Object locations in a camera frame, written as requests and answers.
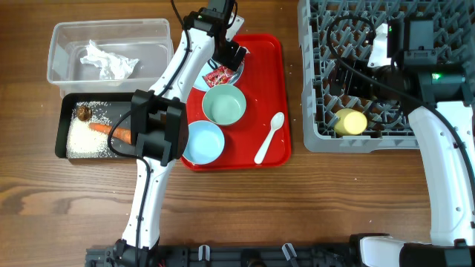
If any yellow plastic cup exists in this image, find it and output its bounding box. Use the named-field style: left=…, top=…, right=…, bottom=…
left=334, top=108, right=367, bottom=136

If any mint green bowl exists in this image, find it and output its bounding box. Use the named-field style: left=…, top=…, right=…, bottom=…
left=202, top=84, right=247, bottom=126

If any light blue bowl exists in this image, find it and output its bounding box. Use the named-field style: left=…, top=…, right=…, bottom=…
left=183, top=120, right=225, bottom=165

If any white tissue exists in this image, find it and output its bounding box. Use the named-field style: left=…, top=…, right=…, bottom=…
left=80, top=40, right=140, bottom=80

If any orange carrot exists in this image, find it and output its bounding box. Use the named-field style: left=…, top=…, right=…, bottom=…
left=88, top=122, right=131, bottom=145

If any brown mushroom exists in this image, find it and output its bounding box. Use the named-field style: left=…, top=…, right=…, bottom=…
left=76, top=105, right=92, bottom=122

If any white rice pile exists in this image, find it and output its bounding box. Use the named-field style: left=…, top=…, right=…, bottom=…
left=66, top=101, right=118, bottom=159

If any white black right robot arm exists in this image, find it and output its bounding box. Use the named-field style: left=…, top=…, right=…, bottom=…
left=338, top=16, right=474, bottom=266

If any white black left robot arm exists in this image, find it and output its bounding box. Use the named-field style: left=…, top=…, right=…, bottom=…
left=110, top=0, right=246, bottom=266

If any grey dishwasher rack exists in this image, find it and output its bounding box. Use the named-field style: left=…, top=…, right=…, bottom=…
left=298, top=0, right=474, bottom=153

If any black waste tray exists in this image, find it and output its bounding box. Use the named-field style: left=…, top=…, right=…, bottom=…
left=55, top=93, right=133, bottom=159

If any red snack wrapper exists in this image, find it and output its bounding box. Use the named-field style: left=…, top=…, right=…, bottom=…
left=203, top=65, right=235, bottom=88

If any light blue plate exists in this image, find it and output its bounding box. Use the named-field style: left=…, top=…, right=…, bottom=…
left=194, top=59, right=244, bottom=92

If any red serving tray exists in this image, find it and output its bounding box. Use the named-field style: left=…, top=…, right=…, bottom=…
left=181, top=33, right=292, bottom=171

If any white plastic spoon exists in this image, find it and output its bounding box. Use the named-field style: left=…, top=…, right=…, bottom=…
left=254, top=112, right=285, bottom=165

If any clear plastic bin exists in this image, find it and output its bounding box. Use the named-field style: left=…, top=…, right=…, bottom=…
left=47, top=19, right=174, bottom=96

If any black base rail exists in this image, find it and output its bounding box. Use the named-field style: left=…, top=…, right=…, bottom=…
left=85, top=243, right=415, bottom=267

